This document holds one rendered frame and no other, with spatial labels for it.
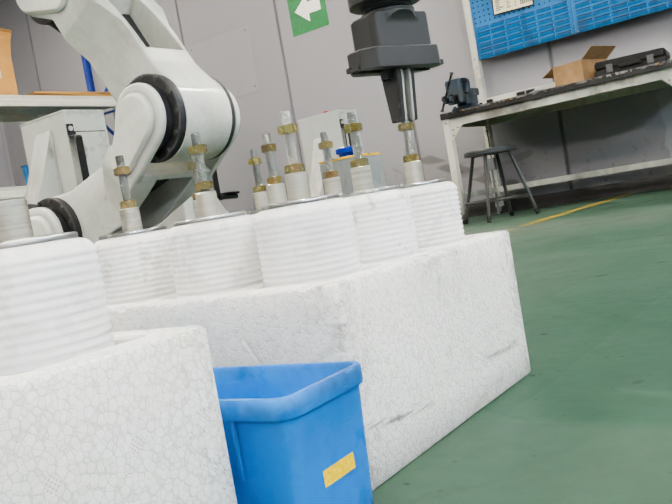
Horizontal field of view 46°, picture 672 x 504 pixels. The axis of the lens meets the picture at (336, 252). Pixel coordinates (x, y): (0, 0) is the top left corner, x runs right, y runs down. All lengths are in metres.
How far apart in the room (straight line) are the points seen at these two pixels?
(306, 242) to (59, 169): 2.68
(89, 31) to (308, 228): 0.81
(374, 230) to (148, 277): 0.25
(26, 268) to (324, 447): 0.24
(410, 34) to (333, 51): 6.09
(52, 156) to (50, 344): 2.87
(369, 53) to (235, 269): 0.30
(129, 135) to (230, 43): 6.52
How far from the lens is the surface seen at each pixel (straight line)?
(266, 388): 0.69
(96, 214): 1.48
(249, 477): 0.60
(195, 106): 1.31
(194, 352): 0.53
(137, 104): 1.30
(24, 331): 0.50
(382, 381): 0.72
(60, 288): 0.51
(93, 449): 0.48
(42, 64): 10.02
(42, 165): 3.35
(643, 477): 0.67
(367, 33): 0.95
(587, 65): 5.56
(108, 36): 1.43
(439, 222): 0.93
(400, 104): 0.96
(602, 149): 6.00
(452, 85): 5.51
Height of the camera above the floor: 0.24
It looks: 3 degrees down
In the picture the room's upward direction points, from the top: 10 degrees counter-clockwise
